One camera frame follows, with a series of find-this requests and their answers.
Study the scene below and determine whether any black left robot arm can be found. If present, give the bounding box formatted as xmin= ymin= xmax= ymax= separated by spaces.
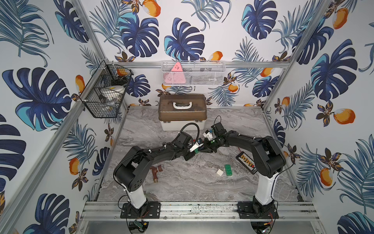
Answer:
xmin=113 ymin=123 xmax=201 ymax=209

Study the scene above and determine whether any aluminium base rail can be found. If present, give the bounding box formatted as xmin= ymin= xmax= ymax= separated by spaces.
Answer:
xmin=81 ymin=202 xmax=319 ymax=222

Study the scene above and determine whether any small white lego brick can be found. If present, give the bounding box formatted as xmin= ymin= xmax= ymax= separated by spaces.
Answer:
xmin=216 ymin=169 xmax=224 ymax=176

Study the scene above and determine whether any black wire basket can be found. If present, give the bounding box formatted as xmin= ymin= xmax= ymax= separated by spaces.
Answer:
xmin=79 ymin=61 xmax=133 ymax=119

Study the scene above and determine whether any brown lidded storage box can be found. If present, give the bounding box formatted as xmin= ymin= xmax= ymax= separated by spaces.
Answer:
xmin=158 ymin=94 xmax=207 ymax=131

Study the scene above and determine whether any white mesh wall basket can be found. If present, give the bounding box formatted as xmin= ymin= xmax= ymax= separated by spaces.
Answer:
xmin=161 ymin=61 xmax=226 ymax=86

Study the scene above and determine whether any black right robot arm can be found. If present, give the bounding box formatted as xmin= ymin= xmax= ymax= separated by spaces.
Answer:
xmin=203 ymin=122 xmax=286 ymax=206

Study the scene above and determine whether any white object in basket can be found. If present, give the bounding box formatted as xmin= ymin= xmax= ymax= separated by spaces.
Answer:
xmin=99 ymin=85 xmax=125 ymax=102

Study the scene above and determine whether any pink triangle card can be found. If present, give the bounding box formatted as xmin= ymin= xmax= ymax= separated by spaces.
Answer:
xmin=164 ymin=62 xmax=186 ymax=85

